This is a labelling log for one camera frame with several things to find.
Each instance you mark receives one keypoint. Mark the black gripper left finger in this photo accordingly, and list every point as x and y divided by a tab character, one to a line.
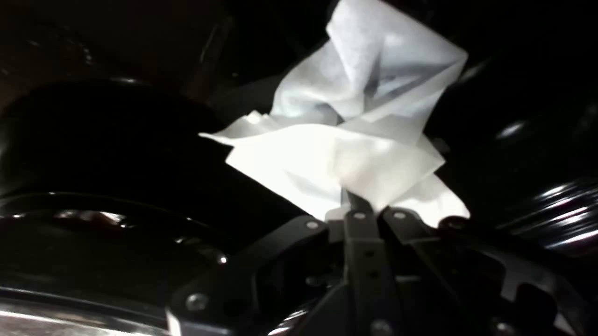
225	300

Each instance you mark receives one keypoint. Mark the coil stove burner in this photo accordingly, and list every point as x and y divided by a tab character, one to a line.
563	216

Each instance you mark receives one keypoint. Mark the white cleaning wipe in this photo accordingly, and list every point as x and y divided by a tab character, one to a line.
350	117

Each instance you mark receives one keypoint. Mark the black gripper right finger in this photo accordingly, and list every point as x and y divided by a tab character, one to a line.
496	282

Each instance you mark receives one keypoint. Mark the black electric stove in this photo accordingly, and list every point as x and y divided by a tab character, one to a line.
115	194

